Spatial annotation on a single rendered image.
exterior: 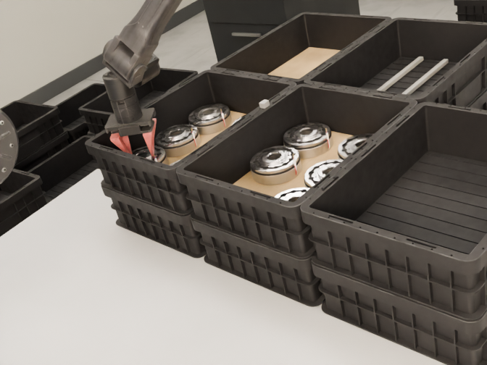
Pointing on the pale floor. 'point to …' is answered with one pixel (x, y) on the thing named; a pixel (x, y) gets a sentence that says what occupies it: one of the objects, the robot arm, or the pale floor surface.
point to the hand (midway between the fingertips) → (141, 153)
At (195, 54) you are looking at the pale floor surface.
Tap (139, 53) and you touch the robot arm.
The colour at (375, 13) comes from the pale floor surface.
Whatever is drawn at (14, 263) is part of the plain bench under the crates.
